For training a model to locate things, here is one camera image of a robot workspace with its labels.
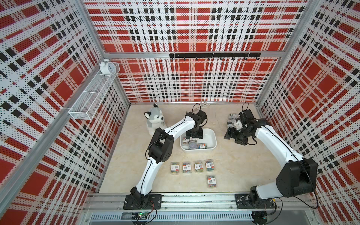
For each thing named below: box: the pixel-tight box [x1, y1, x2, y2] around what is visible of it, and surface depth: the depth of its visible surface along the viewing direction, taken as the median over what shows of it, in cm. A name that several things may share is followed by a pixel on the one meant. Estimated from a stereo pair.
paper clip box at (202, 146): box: [196, 142, 208, 150], surface depth 95 cm
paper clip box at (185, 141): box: [182, 137, 190, 145], surface depth 97 cm
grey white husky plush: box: [143, 103, 167, 136], surface depth 92 cm
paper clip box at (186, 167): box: [182, 161, 192, 175], surface depth 86 cm
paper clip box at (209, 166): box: [204, 160, 215, 173], surface depth 86 cm
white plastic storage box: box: [180, 127, 218, 152], surface depth 96 cm
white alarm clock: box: [98, 58, 117, 75], surface depth 82 cm
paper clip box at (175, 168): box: [170, 161, 180, 175], surface depth 85 cm
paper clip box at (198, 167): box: [194, 160, 204, 173], surface depth 86 cm
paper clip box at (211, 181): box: [206, 174, 217, 189], surface depth 80 cm
